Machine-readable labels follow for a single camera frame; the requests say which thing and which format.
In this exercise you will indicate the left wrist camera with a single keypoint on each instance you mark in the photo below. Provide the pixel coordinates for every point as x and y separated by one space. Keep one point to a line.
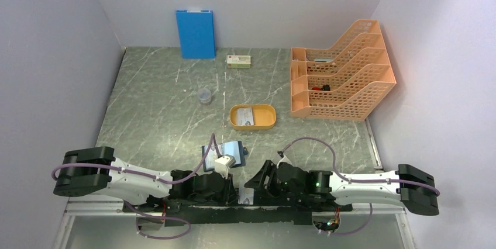
223 164

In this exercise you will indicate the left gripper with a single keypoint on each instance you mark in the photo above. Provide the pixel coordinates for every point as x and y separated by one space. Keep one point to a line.
229 192

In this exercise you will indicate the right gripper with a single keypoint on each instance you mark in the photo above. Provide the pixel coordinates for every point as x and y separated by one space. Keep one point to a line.
269 168

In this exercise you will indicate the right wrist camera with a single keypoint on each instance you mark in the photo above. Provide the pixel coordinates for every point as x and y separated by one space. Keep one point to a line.
283 160

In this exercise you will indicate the blue folder box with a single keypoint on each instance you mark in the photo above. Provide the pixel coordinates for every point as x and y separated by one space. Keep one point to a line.
196 34

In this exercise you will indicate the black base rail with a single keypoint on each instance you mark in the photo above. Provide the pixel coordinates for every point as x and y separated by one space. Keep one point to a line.
173 213

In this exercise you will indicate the red black item in rack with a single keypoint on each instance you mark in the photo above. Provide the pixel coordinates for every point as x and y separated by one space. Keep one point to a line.
322 88

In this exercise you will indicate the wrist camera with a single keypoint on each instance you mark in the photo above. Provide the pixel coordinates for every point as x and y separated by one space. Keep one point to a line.
223 164
283 160

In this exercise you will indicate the orange mesh file rack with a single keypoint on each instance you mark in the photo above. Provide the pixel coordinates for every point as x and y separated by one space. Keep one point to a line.
357 68

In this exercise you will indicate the small clear plastic cup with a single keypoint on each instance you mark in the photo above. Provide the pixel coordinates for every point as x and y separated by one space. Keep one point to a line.
204 96

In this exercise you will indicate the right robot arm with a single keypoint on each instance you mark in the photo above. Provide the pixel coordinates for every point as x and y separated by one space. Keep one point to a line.
406 187

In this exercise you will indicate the blue card holder wallet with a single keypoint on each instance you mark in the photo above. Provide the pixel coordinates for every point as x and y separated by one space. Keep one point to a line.
237 150

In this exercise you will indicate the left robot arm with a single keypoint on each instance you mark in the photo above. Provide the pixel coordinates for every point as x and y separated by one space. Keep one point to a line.
98 171

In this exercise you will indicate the orange oval tray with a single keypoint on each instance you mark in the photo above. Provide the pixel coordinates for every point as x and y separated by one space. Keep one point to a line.
264 117

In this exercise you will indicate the small red white box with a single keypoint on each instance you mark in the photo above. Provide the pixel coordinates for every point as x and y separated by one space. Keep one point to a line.
238 61

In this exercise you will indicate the white VIP credit card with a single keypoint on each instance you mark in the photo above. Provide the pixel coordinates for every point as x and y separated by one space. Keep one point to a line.
244 116

